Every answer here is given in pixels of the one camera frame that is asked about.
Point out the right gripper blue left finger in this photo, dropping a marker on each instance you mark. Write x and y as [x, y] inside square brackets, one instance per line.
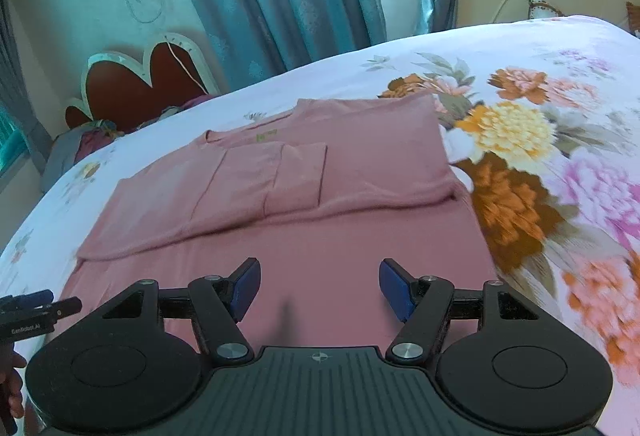
[219, 305]

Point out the clothes pile beside bed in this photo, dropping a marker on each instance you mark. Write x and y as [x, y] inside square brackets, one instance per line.
[75, 145]

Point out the floral bed sheet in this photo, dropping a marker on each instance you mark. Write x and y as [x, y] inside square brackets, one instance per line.
[539, 120]

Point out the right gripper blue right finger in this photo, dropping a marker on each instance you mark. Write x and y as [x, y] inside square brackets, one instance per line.
[422, 306]

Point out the pink knit garment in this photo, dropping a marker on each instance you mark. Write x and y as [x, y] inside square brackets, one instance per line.
[319, 195]

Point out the person's left hand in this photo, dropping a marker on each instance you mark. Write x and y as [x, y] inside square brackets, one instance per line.
[11, 363]

